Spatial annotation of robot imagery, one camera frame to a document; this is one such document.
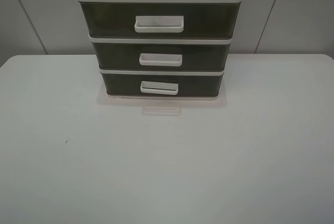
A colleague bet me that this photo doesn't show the dark drawer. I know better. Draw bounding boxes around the dark drawer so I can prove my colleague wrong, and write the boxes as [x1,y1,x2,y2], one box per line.
[80,2,240,39]
[93,43,230,72]
[101,74,223,98]

